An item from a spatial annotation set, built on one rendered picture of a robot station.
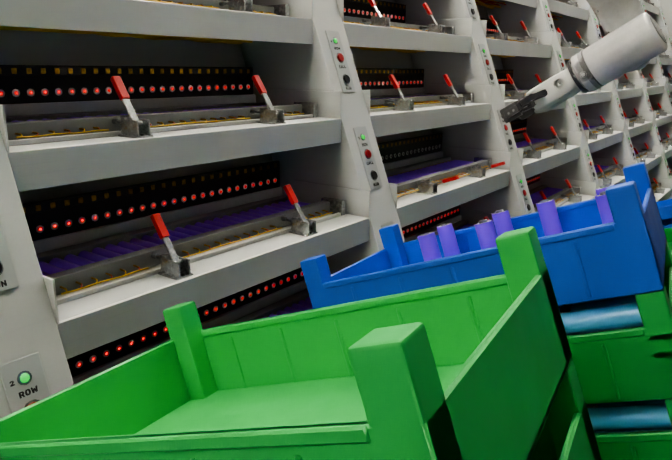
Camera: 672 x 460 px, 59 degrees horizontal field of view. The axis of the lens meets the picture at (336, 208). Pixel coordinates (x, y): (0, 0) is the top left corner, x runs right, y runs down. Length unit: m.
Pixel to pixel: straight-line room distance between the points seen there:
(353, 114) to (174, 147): 0.43
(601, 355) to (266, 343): 0.26
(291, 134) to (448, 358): 0.68
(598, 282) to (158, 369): 0.34
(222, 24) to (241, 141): 0.19
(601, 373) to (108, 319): 0.53
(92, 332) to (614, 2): 1.13
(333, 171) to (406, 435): 0.98
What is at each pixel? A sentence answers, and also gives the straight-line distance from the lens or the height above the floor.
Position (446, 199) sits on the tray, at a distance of 1.39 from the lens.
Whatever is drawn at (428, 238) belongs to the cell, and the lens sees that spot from 0.61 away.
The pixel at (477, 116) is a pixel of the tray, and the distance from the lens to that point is 1.66.
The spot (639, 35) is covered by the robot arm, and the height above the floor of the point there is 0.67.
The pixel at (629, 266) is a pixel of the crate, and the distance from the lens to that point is 0.49.
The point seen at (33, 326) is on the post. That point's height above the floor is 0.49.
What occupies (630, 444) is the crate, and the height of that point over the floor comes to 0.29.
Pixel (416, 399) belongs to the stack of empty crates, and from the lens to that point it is 0.19.
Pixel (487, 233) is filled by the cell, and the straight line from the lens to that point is 0.59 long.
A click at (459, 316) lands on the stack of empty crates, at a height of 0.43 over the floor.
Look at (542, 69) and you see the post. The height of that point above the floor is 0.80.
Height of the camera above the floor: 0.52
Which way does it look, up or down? level
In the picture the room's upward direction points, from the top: 16 degrees counter-clockwise
